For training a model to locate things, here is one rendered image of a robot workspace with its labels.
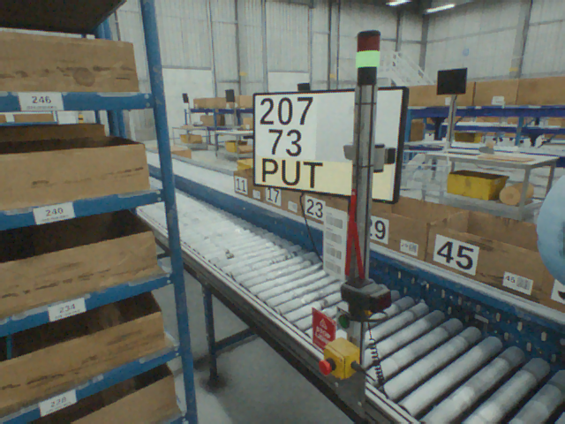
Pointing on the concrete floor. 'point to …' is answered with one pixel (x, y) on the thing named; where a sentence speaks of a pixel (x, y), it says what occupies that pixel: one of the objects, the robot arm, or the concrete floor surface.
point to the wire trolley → (426, 173)
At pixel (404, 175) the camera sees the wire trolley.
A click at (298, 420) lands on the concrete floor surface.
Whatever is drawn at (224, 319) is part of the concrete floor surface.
